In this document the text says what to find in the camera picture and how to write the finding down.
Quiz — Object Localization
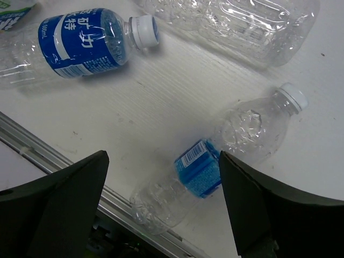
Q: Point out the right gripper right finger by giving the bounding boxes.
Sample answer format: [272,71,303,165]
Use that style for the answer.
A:
[219,152,343,257]

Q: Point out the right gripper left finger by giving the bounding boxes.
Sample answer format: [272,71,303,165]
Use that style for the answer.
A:
[1,150,110,257]

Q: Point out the clear bottle green-blue label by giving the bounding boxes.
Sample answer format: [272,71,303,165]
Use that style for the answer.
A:
[0,0,38,33]

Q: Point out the small clear bottle blue label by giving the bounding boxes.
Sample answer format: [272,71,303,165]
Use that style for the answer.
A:
[130,83,309,235]

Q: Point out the clear bottle dark blue label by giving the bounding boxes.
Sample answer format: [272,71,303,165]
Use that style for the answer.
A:
[1,8,159,89]

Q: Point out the large clear unlabelled bottle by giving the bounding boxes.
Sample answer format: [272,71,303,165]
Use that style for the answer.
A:
[134,0,320,68]

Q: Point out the aluminium table frame rail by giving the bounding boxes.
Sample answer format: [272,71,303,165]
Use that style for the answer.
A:
[1,114,205,257]

